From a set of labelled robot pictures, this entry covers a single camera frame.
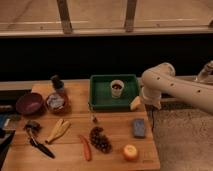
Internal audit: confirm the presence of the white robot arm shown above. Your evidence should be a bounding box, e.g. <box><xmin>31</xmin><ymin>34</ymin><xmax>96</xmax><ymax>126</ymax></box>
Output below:
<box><xmin>130</xmin><ymin>63</ymin><xmax>213</xmax><ymax>115</ymax></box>

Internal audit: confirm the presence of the purple bowl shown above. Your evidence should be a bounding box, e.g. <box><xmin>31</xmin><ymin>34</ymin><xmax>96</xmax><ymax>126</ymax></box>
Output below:
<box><xmin>15</xmin><ymin>93</ymin><xmax>44</xmax><ymax>115</ymax></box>

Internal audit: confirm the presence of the blue sponge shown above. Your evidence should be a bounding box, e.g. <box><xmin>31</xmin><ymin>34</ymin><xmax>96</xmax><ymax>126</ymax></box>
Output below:
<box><xmin>132</xmin><ymin>119</ymin><xmax>145</xmax><ymax>138</ymax></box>

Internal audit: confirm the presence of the white cup in tray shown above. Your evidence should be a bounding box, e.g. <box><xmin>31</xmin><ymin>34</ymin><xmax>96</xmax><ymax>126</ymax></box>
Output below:
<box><xmin>110</xmin><ymin>80</ymin><xmax>124</xmax><ymax>98</ymax></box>

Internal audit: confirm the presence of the green plastic tray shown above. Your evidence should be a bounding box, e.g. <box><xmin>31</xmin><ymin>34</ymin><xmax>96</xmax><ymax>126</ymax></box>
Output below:
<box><xmin>89</xmin><ymin>74</ymin><xmax>139</xmax><ymax>111</ymax></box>

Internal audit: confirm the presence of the orange apple fruit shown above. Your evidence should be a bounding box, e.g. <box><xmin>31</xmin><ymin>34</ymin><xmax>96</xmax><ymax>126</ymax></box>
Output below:
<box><xmin>122</xmin><ymin>144</ymin><xmax>138</xmax><ymax>161</ymax></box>

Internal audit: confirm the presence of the dark grape bunch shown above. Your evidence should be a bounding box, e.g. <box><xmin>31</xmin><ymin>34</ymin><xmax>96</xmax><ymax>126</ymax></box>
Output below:
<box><xmin>89</xmin><ymin>126</ymin><xmax>112</xmax><ymax>153</ymax></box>

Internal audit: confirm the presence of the orange carrot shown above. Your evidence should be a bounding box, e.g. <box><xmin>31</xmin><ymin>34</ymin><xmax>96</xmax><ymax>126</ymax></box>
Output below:
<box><xmin>78</xmin><ymin>135</ymin><xmax>92</xmax><ymax>161</ymax></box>

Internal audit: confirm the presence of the yellow banana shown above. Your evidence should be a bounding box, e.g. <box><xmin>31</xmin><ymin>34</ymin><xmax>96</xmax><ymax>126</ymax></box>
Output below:
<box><xmin>45</xmin><ymin>119</ymin><xmax>71</xmax><ymax>144</ymax></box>

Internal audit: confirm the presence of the black handled fork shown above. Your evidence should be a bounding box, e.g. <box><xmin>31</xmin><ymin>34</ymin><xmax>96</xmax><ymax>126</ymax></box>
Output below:
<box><xmin>24</xmin><ymin>120</ymin><xmax>55</xmax><ymax>158</ymax></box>

